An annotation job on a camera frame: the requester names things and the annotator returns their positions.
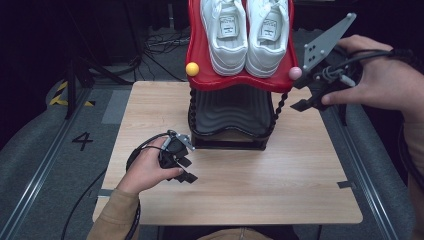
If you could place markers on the yellow and black floor tape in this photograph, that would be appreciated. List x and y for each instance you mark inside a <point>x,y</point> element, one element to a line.
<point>60,95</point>

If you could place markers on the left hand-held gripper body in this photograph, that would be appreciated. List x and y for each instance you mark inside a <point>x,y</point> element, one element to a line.
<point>176,146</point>

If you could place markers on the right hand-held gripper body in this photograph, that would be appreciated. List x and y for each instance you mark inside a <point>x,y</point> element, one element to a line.
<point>323,46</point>

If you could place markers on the white sneaker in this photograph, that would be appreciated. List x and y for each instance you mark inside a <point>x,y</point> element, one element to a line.
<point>226,50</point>
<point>266,53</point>

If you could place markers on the black metal stand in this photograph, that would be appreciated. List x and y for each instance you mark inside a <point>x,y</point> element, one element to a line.
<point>70,90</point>

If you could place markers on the red and black shoe rack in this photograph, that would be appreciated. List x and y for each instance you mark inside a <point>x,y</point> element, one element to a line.
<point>233,83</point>

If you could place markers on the grey tape strip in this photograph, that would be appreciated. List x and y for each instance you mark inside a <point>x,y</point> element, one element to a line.
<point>346,184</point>
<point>105,192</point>

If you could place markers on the person's left hand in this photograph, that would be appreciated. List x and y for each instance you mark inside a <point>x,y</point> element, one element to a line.
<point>146,170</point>

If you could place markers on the person's right hand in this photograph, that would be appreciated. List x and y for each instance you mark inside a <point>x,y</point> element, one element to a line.
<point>386,83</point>

